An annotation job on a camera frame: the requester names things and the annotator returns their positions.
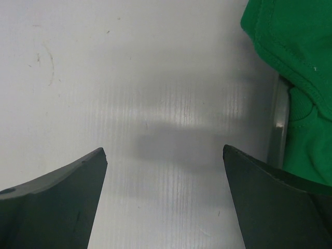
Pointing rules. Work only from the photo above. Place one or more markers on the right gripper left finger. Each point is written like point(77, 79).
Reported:
point(56, 210)

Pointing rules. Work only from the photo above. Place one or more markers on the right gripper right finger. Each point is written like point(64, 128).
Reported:
point(276, 209)

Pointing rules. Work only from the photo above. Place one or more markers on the grey plastic basket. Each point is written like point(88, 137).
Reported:
point(279, 122)

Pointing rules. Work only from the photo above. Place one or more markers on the green t-shirt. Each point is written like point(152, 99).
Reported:
point(294, 38)

